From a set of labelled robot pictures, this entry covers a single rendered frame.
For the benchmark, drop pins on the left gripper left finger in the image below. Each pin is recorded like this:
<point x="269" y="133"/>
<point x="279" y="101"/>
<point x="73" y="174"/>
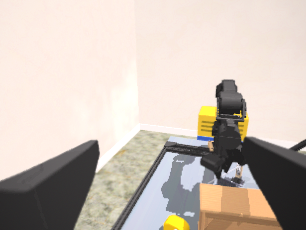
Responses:
<point x="51" y="194"/>

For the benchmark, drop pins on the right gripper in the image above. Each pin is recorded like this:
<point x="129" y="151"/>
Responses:
<point x="217" y="162"/>

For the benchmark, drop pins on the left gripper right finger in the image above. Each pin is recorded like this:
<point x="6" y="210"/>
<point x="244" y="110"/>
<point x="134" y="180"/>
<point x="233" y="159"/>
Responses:
<point x="280" y="174"/>

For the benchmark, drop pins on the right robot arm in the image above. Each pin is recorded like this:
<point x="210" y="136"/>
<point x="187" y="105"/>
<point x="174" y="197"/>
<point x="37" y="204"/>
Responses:
<point x="231" y="102"/>

